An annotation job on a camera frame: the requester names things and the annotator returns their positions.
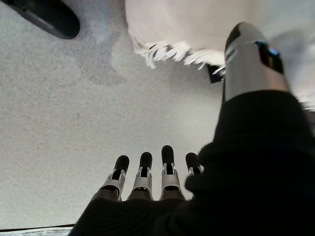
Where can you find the dark robot right hand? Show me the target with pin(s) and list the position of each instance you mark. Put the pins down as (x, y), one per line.
(246, 172)

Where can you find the cream fringed throw blanket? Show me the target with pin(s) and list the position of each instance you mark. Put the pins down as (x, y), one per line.
(184, 22)

